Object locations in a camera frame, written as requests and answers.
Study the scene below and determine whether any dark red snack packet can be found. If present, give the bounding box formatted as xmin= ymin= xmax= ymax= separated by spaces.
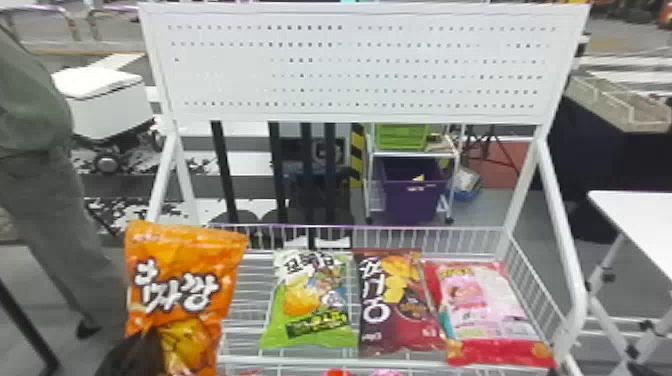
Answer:
xmin=353 ymin=248 xmax=448 ymax=359

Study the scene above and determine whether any green basket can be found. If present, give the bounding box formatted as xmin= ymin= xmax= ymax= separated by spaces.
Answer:
xmin=373 ymin=123 xmax=431 ymax=152

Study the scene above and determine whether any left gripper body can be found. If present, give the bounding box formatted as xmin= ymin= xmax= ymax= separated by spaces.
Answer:
xmin=94 ymin=330 xmax=165 ymax=376

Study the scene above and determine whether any striped post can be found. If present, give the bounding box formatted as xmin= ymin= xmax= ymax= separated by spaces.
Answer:
xmin=349 ymin=123 xmax=367 ymax=189

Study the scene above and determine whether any black post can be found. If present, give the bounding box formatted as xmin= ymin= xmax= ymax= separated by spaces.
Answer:
xmin=261 ymin=121 xmax=302 ymax=227
xmin=300 ymin=122 xmax=318 ymax=250
xmin=209 ymin=121 xmax=260 ymax=228
xmin=316 ymin=122 xmax=356 ymax=227

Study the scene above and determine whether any white shelf trolley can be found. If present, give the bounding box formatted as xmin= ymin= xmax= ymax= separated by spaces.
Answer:
xmin=362 ymin=123 xmax=464 ymax=226

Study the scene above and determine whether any white side table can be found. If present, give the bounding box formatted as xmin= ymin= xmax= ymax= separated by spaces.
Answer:
xmin=585 ymin=189 xmax=672 ymax=376

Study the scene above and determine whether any green snack packet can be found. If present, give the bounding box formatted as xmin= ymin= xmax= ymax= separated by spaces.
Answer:
xmin=259 ymin=248 xmax=360 ymax=351

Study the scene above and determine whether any pink snack packet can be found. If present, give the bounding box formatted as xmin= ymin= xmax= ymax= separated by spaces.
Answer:
xmin=421 ymin=259 xmax=558 ymax=369

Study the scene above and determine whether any purple crate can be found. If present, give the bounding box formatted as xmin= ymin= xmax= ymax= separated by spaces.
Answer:
xmin=379 ymin=156 xmax=449 ymax=225

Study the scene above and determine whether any person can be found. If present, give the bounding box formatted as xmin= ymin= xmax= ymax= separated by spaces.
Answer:
xmin=0 ymin=22 xmax=128 ymax=340

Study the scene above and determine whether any white wire rack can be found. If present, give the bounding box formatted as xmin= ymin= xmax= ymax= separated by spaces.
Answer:
xmin=137 ymin=1 xmax=592 ymax=376

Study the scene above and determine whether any orange snack packet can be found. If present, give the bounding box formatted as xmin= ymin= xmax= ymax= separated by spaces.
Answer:
xmin=123 ymin=219 xmax=250 ymax=376

